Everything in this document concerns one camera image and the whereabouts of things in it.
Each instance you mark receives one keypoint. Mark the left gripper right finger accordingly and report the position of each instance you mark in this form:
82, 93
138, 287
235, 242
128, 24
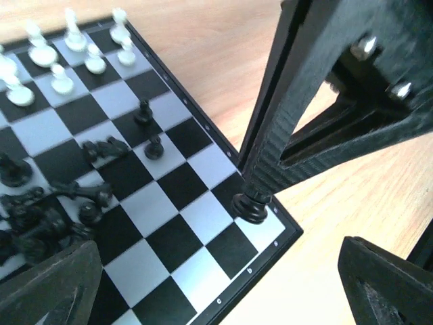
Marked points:
382, 288

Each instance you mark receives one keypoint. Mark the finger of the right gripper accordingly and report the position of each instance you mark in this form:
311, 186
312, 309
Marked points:
274, 155

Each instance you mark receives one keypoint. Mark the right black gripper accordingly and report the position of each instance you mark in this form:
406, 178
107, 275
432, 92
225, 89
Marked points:
385, 49

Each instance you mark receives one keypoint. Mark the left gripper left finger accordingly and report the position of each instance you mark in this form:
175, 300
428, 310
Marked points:
62, 289

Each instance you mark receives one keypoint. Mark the black rook piece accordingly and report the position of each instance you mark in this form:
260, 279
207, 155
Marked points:
250, 208

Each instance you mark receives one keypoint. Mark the black and white chessboard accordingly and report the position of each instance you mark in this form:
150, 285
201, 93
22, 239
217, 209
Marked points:
172, 250

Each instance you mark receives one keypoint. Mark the pile of black chess pieces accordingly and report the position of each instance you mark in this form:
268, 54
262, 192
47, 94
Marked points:
36, 230

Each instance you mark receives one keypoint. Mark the lying black knight piece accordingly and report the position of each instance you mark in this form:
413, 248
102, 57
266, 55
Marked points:
112, 147

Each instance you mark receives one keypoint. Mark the black pawn piece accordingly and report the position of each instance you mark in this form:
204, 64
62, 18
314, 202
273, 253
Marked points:
154, 149
143, 115

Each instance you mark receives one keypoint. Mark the white pawn piece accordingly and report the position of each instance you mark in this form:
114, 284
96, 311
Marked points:
126, 56
94, 62

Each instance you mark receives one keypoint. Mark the white corner rook piece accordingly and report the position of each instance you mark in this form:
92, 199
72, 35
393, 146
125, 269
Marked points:
119, 32

